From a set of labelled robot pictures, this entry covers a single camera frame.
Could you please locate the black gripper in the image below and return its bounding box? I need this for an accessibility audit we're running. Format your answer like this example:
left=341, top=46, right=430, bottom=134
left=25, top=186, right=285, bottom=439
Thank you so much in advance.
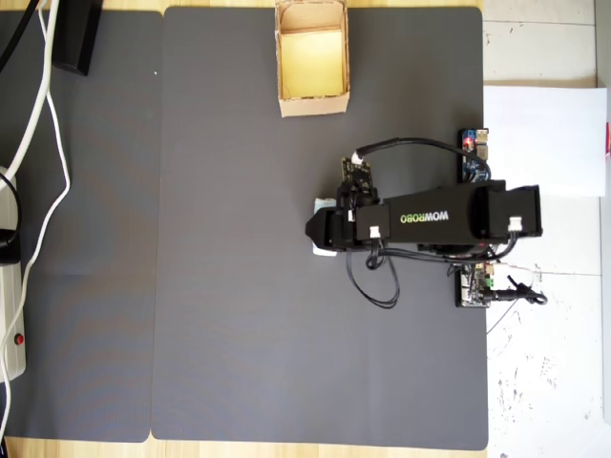
left=305, top=183, right=382, bottom=253

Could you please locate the light blue yarn block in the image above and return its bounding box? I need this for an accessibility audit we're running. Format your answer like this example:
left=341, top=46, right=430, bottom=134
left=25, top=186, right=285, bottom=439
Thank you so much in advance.
left=310, top=197, right=339, bottom=260

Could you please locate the open cardboard box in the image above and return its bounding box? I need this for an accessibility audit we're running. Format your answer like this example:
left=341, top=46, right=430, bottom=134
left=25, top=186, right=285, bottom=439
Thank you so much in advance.
left=273, top=0, right=351, bottom=119

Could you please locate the large dark grey mat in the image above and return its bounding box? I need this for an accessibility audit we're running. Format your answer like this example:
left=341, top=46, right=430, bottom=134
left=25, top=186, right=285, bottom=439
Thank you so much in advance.
left=149, top=5, right=491, bottom=452

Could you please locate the black driver board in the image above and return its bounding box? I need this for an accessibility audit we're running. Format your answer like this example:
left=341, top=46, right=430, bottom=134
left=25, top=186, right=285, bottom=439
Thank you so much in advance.
left=452, top=260, right=498, bottom=309

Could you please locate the blue controller board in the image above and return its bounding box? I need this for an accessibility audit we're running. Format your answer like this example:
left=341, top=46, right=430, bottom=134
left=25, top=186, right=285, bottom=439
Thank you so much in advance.
left=457, top=127, right=494, bottom=185

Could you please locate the narrow dark grey mat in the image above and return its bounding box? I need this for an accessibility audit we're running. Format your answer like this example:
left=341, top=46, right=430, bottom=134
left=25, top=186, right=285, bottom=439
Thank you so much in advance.
left=0, top=10, right=165, bottom=445

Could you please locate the white paper sheet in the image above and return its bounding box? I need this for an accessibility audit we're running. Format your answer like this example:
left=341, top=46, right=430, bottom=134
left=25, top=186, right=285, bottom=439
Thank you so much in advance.
left=482, top=84, right=611, bottom=198

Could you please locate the black rectangular stand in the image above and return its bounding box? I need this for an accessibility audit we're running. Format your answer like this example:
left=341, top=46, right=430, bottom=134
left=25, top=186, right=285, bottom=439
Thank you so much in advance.
left=51, top=0, right=105, bottom=78

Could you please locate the black power plug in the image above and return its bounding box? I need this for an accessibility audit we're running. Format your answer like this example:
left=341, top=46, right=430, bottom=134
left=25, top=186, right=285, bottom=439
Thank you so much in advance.
left=0, top=229, right=23, bottom=267

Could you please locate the white power strip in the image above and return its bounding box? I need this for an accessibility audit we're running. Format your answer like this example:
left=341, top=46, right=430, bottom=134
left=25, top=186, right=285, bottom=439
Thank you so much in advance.
left=0, top=165, right=28, bottom=382

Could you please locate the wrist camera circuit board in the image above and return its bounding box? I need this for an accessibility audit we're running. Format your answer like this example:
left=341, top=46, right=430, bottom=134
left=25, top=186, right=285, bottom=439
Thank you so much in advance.
left=339, top=154, right=376, bottom=193

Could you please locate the thin black servo cable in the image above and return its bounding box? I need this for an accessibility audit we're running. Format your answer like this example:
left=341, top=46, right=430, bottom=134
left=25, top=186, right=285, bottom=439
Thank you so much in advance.
left=347, top=238, right=403, bottom=309

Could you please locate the thick black camera cable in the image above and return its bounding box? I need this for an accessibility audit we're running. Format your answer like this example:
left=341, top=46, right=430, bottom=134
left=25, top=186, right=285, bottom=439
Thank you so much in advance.
left=351, top=135, right=473, bottom=164

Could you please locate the black barrel plug cable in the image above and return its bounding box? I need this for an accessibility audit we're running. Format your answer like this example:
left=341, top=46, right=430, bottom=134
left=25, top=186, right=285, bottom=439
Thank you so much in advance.
left=494, top=281, right=550, bottom=307

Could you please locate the thin white cable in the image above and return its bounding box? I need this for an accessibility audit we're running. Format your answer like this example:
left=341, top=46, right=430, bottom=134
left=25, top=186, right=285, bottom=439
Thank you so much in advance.
left=0, top=0, right=73, bottom=438

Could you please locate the thin black power cable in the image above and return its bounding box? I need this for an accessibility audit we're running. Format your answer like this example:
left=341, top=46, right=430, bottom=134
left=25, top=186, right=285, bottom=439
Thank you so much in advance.
left=0, top=170, right=24, bottom=239

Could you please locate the thick white cable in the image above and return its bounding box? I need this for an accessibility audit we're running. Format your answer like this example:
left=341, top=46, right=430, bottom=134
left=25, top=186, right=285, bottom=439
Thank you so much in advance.
left=0, top=0, right=55, bottom=180

